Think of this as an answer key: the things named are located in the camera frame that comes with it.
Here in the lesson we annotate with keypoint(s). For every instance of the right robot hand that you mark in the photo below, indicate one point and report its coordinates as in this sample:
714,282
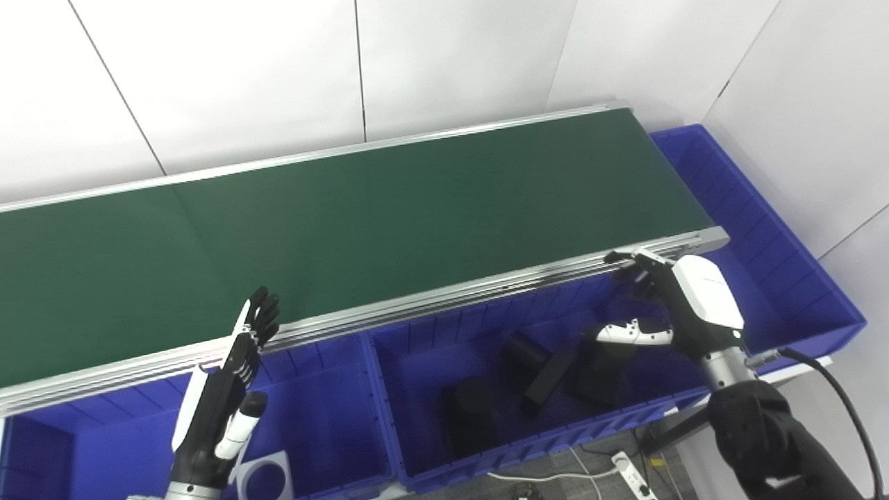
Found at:
701,305

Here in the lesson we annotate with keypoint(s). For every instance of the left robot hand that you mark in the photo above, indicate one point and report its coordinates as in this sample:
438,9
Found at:
208,423

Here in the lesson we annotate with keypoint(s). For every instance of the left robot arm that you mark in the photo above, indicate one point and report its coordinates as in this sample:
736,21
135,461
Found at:
187,492

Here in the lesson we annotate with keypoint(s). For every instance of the blue plastic bin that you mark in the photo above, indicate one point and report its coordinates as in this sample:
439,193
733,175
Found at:
778,264
326,430
417,368

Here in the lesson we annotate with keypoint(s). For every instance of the green conveyor belt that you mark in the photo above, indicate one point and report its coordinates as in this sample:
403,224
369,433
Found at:
347,236

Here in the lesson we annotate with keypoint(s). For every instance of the white block with round hole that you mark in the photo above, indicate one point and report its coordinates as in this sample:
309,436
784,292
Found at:
244,489

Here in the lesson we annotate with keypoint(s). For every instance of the black metal stand leg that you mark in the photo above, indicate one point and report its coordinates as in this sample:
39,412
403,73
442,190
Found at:
684,427

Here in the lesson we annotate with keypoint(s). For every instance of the white power strip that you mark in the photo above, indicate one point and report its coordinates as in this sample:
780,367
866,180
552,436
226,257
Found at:
632,476

